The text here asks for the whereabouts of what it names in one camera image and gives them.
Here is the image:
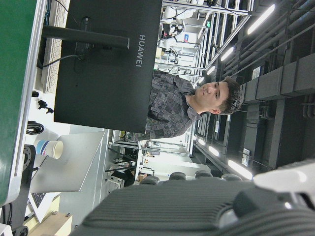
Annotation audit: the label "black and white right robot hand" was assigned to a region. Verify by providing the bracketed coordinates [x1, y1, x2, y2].
[71, 158, 315, 236]

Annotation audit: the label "man in grey patterned shirt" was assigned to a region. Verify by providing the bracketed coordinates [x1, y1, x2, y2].
[127, 70, 243, 142]

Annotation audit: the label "silver laptop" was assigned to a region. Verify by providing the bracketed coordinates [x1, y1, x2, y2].
[27, 130, 106, 224]

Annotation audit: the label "light wooden box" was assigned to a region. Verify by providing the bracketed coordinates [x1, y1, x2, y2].
[24, 211, 73, 236]

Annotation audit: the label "white paper cup blue stripes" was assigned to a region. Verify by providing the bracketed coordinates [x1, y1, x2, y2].
[35, 140, 64, 160]

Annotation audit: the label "black Huawei monitor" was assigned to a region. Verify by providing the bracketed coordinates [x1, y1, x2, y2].
[53, 0, 163, 135]

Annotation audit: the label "white keyboard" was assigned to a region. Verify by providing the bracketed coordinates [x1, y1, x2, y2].
[41, 0, 70, 94]

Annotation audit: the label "green table mat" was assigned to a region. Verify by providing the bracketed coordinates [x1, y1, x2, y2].
[0, 0, 37, 207]

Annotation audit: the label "black robot mount column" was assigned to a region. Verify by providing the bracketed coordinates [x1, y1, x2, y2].
[10, 145, 36, 232]

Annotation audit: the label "coiled black cable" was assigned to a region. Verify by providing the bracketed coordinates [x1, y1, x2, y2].
[26, 120, 45, 135]

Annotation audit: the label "grey ceiling air duct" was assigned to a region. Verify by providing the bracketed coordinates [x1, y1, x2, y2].
[238, 53, 315, 106]

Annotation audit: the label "black monitor cable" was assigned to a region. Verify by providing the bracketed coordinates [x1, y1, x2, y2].
[36, 54, 85, 69]

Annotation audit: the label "silver aluminium table frame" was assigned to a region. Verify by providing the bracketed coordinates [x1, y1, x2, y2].
[0, 0, 48, 207]

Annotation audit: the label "aluminium profile cage frame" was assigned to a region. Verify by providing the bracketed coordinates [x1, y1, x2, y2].
[161, 0, 252, 72]

